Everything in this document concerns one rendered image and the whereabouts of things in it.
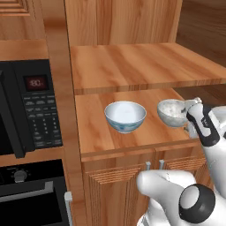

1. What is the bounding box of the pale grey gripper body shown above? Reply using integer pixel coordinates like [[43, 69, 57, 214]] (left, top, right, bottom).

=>
[[183, 97, 204, 140]]

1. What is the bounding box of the white speckled grey bowl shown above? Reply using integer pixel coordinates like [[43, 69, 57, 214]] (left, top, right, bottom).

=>
[[156, 98, 190, 129]]

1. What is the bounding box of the wooden ribbed cabinet door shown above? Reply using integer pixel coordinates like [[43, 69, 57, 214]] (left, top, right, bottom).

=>
[[154, 155, 214, 189], [83, 162, 155, 226]]

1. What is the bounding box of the white bowl with blue pattern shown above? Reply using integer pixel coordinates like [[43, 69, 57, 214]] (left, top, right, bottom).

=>
[[103, 100, 147, 134]]

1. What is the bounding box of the wooden cabinet shelf board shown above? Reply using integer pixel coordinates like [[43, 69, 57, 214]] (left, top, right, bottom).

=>
[[70, 42, 226, 95]]

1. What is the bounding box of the wooden cabinet bottom board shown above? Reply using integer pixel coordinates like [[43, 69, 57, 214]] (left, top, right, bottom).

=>
[[74, 87, 205, 162]]

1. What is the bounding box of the wooden panelled cabinet door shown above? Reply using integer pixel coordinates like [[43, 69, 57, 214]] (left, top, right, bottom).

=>
[[0, 0, 46, 41]]

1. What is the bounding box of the black microwave oven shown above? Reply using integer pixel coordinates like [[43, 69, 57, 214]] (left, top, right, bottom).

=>
[[0, 58, 64, 159]]

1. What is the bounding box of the grey oven knob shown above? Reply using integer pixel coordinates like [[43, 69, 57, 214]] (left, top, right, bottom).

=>
[[12, 169, 28, 184]]

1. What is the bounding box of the silver bar handle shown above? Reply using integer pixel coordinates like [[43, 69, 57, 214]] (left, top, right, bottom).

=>
[[64, 191, 74, 226]]

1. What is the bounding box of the silver oven door handle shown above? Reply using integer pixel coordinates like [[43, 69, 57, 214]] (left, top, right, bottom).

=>
[[0, 181, 55, 204]]

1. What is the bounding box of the black microwave door handle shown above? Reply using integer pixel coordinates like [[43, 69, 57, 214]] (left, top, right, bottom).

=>
[[0, 62, 26, 159]]

